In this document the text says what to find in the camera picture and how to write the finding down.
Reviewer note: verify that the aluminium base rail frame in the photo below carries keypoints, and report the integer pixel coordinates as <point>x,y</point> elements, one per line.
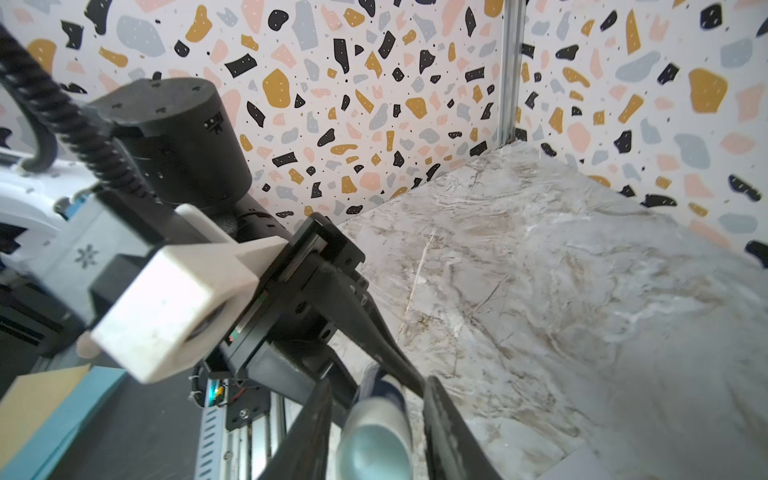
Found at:
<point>242,425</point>

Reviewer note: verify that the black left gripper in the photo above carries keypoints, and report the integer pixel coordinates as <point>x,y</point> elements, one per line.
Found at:
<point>280,343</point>

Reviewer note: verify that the lavender envelope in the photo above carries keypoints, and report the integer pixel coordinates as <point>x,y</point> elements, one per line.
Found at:
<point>582,464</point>

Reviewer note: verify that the blue glue stick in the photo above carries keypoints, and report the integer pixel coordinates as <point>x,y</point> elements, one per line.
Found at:
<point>376,440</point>

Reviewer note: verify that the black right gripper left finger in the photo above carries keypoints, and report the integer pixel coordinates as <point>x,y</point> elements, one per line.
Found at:
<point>303,454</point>

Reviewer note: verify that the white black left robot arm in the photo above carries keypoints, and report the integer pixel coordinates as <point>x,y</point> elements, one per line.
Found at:
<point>168,141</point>

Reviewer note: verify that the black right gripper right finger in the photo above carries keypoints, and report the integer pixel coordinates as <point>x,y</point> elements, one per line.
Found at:
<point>452,451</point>

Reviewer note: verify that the left aluminium corner post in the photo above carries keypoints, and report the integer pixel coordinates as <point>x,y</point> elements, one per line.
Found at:
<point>510,64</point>

